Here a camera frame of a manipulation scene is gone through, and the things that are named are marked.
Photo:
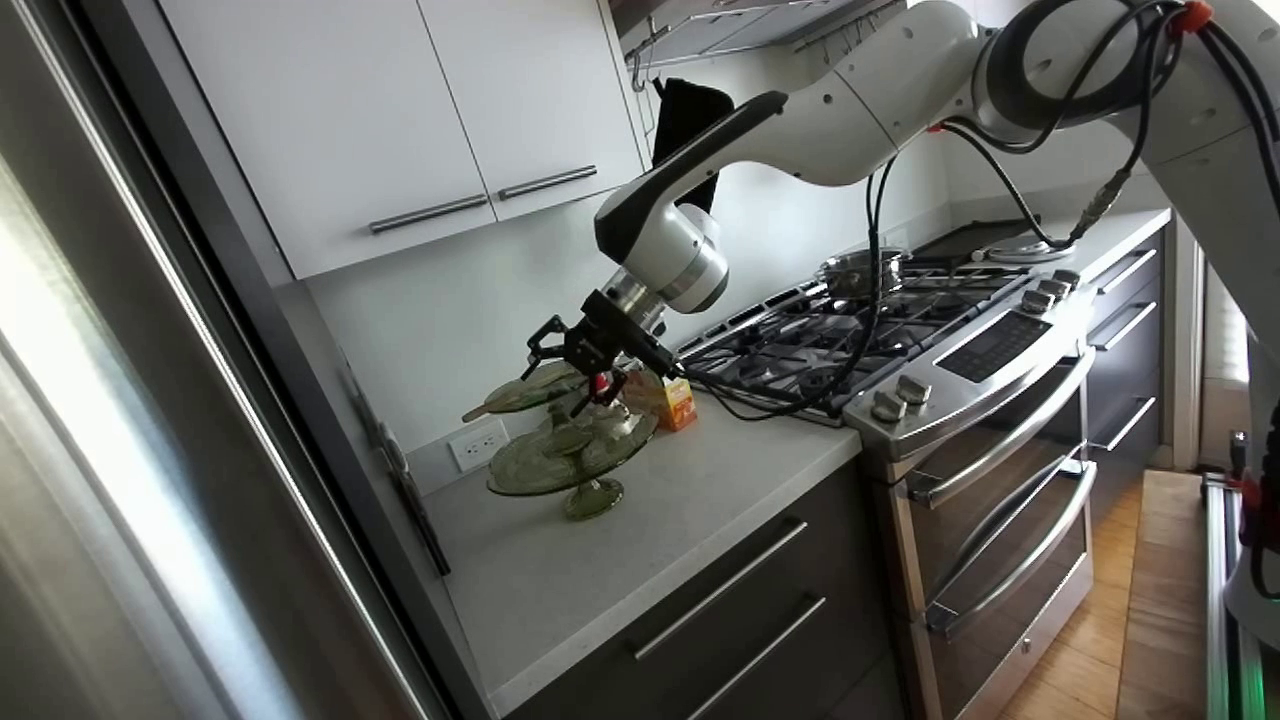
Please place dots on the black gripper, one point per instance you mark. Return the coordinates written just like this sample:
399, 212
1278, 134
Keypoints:
604, 334

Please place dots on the green packet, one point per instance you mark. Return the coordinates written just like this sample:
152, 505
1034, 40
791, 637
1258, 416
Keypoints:
514, 395

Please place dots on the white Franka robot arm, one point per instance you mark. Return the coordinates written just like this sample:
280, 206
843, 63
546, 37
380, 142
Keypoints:
855, 93

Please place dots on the green glass tiered serving tray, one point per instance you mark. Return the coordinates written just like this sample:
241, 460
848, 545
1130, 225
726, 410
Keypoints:
572, 455

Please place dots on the orange cardboard box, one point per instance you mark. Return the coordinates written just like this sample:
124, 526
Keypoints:
683, 400

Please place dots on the dark tall side panel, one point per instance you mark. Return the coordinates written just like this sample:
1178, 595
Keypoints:
346, 446

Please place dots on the narrow white cabinet door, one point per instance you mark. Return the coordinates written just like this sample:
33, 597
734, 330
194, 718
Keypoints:
533, 93

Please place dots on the black oven mitt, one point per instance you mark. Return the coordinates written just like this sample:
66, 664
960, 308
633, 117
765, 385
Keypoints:
687, 115

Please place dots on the wide white cabinet door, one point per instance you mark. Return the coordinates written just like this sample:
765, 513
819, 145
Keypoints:
335, 121

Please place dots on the stainless steel pot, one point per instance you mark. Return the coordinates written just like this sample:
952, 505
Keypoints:
874, 272

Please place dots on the silver stove knob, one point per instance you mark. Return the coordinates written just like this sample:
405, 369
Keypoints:
914, 395
888, 410

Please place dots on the dark base drawer cabinet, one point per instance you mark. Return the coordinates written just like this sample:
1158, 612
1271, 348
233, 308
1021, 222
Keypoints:
774, 625

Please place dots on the stainless range hood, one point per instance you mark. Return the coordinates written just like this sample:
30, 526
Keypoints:
722, 22

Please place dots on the stainless steel refrigerator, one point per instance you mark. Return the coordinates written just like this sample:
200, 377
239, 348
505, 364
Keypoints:
135, 442

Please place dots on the stainless gas stove range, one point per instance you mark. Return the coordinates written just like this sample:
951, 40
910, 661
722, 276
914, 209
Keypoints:
987, 442

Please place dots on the round silver disc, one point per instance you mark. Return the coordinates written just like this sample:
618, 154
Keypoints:
1034, 246

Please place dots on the grey drawer cabinet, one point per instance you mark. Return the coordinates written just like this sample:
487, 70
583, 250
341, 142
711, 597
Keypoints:
1126, 362

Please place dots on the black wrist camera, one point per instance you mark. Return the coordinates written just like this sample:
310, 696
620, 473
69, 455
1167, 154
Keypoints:
655, 362

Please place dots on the white wall outlet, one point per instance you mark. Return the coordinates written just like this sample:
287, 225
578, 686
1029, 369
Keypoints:
477, 446

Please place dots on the metal robot stand frame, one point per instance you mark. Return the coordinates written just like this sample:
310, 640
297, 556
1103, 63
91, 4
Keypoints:
1223, 640

